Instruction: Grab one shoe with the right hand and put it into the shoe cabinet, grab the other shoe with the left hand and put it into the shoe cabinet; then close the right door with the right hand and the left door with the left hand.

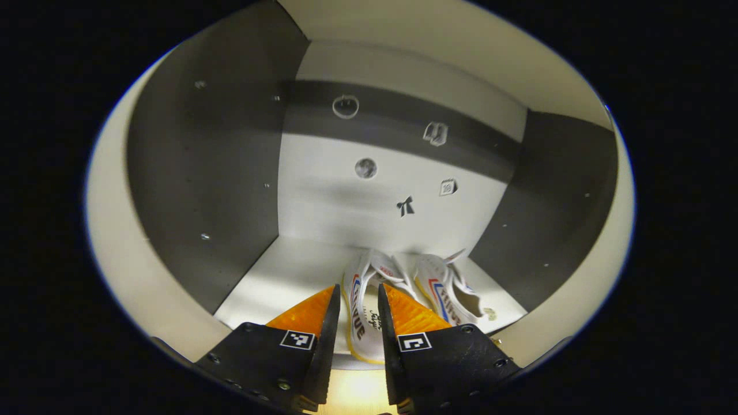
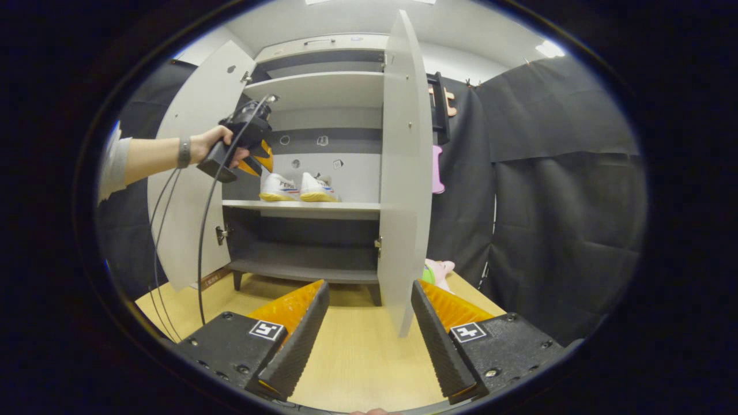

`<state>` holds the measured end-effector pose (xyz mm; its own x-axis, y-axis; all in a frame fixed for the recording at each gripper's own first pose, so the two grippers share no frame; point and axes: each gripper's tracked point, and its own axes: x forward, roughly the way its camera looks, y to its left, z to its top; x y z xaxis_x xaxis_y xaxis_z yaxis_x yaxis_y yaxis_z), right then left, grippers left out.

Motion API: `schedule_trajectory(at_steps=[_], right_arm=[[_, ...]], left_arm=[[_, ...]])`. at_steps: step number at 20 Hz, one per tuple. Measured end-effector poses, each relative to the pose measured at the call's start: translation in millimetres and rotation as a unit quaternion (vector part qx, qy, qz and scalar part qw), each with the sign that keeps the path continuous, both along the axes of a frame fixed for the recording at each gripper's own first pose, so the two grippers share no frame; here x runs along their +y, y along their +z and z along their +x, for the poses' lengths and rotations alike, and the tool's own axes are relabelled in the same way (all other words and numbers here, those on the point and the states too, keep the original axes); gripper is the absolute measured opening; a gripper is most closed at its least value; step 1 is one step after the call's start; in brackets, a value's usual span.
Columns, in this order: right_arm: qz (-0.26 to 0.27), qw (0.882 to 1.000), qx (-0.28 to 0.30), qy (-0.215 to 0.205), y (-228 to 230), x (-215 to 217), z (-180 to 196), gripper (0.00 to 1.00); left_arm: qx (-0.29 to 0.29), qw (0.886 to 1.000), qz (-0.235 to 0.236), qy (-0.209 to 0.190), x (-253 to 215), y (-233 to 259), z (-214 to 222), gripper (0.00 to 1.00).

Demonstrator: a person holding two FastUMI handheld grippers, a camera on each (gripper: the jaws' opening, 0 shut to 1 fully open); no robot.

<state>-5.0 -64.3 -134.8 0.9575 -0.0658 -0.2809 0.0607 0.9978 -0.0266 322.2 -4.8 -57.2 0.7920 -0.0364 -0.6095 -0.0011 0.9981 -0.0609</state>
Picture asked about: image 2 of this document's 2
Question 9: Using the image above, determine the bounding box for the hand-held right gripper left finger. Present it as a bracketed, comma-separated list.
[173, 280, 331, 402]

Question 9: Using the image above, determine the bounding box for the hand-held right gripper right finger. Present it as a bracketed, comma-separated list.
[411, 280, 566, 405]

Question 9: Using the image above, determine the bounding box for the white sneaker shoe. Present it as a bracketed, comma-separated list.
[299, 172, 342, 203]
[259, 173, 301, 202]

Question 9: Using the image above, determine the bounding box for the white shoe cabinet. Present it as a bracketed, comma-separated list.
[222, 33, 390, 306]

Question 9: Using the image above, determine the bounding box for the white cabinet door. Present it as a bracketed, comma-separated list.
[378, 9, 434, 338]
[147, 39, 257, 293]

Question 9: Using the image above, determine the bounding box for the green and pink plush toy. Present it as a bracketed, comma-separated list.
[422, 259, 456, 292]

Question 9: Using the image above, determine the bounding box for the brown book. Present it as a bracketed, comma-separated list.
[199, 267, 233, 291]

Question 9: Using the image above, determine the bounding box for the ceiling light panel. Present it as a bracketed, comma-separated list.
[535, 39, 567, 59]

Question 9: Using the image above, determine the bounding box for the black door handle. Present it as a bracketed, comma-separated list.
[427, 71, 451, 145]

